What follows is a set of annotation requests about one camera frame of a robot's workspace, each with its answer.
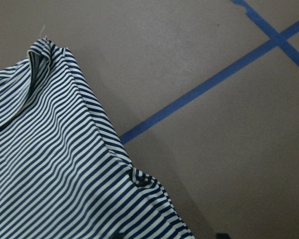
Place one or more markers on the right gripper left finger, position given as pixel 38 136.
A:
pixel 118 236

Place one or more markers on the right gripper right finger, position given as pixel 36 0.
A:
pixel 222 236

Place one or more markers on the navy white striped polo shirt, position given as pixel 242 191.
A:
pixel 64 173

